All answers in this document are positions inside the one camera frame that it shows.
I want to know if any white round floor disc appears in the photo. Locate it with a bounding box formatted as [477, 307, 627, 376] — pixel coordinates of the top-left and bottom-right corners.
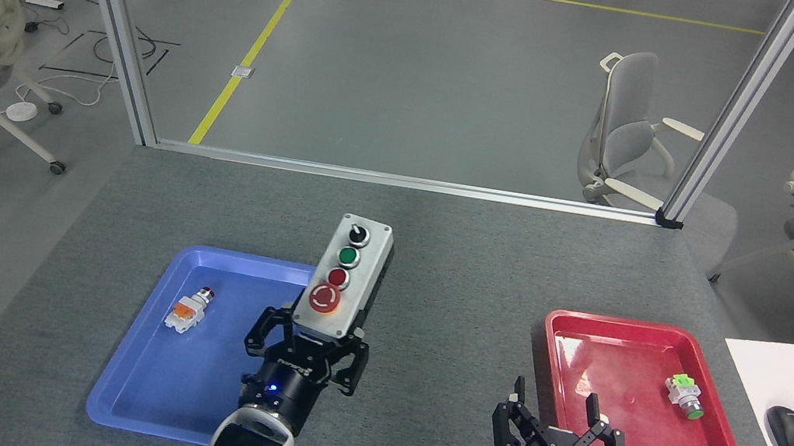
[4, 100, 39, 124]

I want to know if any blue plastic tray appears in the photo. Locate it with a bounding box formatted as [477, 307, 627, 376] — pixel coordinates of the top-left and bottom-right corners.
[83, 233, 321, 446]

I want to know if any silver aluminium rail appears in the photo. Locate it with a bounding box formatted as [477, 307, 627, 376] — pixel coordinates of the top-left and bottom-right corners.
[144, 135, 670, 229]

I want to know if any grey four-button control box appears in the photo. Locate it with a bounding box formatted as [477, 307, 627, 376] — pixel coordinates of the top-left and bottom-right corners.
[286, 207, 399, 353]

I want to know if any green push button switch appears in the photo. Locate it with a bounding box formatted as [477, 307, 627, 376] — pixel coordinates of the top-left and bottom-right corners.
[659, 371, 711, 423]

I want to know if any red push button orange block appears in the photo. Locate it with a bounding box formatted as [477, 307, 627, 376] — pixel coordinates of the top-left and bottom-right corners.
[163, 283, 216, 339]

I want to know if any white floor cable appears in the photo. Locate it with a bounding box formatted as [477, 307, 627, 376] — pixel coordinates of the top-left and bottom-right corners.
[13, 58, 122, 120]

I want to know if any silver aluminium post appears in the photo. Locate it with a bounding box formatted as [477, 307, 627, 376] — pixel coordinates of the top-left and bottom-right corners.
[33, 0, 180, 149]
[654, 0, 794, 248]

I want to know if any black floor cable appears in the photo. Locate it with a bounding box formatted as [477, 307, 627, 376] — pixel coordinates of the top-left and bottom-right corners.
[56, 0, 188, 90]

